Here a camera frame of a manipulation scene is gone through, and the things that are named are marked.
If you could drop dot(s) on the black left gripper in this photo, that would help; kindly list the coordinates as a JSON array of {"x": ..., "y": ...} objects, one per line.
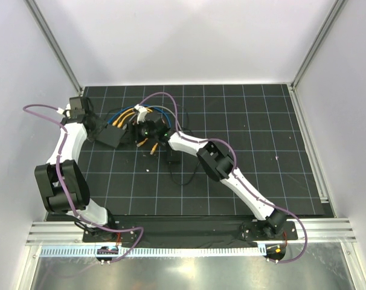
[{"x": 99, "y": 125}]

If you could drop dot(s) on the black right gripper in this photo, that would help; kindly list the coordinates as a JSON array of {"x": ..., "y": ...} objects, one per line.
[{"x": 134, "y": 128}]

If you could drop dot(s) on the black network switch box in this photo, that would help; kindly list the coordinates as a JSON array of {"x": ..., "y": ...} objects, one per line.
[{"x": 110, "y": 135}]

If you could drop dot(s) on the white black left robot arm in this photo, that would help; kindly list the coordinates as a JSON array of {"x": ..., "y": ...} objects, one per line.
[{"x": 64, "y": 190}]

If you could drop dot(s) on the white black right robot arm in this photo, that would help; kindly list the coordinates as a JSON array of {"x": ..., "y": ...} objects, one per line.
[{"x": 219, "y": 161}]

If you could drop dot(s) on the black power adapter brick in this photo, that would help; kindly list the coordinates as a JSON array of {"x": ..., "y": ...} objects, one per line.
[{"x": 173, "y": 157}]

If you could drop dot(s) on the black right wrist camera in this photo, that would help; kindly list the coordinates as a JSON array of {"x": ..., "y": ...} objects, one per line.
[{"x": 154, "y": 119}]

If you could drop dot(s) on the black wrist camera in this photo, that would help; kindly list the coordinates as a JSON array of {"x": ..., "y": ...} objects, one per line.
[
  {"x": 78, "y": 106},
  {"x": 154, "y": 119}
]

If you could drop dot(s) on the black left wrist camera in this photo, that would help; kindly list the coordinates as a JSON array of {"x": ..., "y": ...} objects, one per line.
[{"x": 78, "y": 106}]

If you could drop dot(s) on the white slotted cable duct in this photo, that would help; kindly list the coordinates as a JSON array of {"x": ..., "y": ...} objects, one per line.
[{"x": 110, "y": 252}]

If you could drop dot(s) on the left aluminium corner post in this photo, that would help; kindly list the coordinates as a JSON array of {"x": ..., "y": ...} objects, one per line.
[{"x": 53, "y": 43}]

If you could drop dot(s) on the aluminium corner post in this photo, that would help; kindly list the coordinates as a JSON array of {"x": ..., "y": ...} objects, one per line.
[
  {"x": 53, "y": 43},
  {"x": 318, "y": 41}
]

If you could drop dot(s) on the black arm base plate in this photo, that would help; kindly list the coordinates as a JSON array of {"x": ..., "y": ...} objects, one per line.
[{"x": 192, "y": 231}]

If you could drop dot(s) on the aluminium front frame rail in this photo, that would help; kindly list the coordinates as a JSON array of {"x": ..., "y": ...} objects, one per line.
[{"x": 317, "y": 231}]

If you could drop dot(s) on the right aluminium corner post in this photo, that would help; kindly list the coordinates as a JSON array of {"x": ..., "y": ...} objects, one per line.
[{"x": 318, "y": 41}]

